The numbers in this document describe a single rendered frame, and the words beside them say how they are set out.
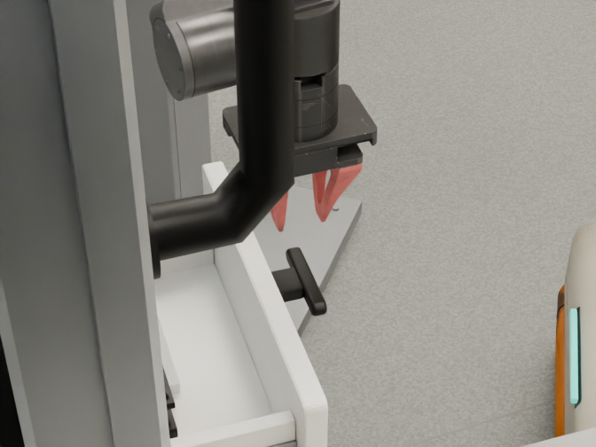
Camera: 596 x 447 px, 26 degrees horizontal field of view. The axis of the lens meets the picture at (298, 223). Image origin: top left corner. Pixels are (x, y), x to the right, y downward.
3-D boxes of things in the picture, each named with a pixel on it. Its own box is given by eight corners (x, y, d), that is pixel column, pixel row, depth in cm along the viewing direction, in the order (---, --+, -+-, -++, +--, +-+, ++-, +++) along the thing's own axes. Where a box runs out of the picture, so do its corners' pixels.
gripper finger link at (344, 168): (247, 204, 103) (244, 108, 97) (332, 185, 105) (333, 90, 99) (274, 258, 98) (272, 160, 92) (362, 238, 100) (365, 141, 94)
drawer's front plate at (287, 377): (225, 252, 118) (221, 157, 111) (326, 499, 97) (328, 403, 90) (207, 255, 117) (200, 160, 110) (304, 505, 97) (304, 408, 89)
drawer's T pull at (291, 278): (298, 254, 106) (298, 242, 105) (327, 317, 100) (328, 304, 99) (256, 263, 105) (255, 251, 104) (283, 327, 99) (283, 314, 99)
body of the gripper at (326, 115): (221, 128, 97) (216, 44, 93) (348, 102, 100) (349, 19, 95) (247, 179, 93) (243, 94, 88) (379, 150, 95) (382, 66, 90)
